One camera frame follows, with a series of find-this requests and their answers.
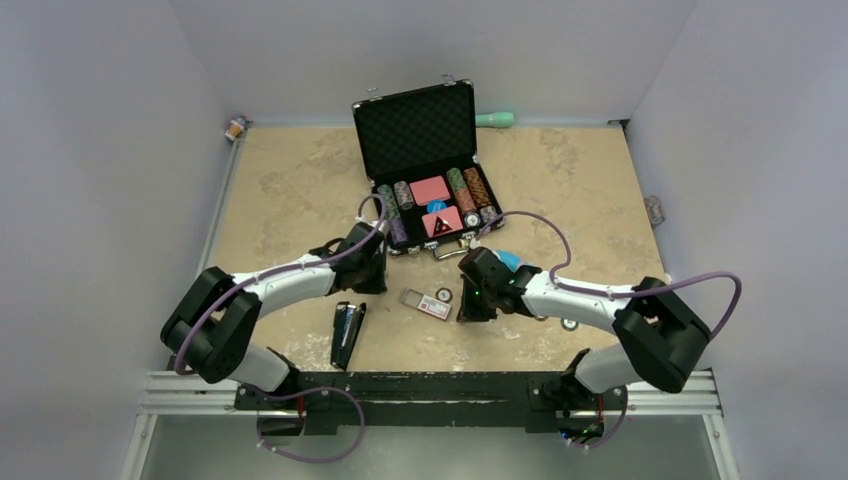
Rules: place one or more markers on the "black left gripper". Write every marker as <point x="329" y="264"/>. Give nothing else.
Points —
<point x="377" y="286"/>

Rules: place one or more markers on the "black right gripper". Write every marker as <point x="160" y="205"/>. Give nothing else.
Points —
<point x="468" y="312"/>

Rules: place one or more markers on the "black stapler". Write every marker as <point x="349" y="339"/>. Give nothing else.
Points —
<point x="347" y="322"/>

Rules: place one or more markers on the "red staple box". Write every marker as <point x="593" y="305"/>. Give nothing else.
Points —
<point x="426" y="304"/>

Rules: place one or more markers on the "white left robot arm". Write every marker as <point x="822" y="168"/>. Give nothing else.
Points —
<point x="210" y="331"/>

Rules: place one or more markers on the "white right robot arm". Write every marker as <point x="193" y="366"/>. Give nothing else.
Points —
<point x="660" y="339"/>

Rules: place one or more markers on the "blue marker pen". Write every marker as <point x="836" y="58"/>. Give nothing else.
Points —
<point x="512" y="261"/>

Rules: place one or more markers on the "brown poker chip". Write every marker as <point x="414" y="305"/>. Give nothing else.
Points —
<point x="444" y="294"/>

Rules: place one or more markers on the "green poker chip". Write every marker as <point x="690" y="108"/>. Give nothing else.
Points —
<point x="569" y="325"/>

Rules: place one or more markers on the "pink card deck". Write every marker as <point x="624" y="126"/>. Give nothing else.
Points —
<point x="430" y="189"/>

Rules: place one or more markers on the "black poker chip case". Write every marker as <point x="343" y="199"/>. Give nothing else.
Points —
<point x="418" y="134"/>

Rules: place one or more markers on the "mint green bottle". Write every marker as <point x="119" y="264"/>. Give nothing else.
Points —
<point x="498" y="120"/>

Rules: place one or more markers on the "small orange bottle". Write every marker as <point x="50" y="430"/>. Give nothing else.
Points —
<point x="237" y="126"/>

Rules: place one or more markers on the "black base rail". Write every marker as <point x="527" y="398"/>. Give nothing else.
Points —
<point x="536" y="402"/>

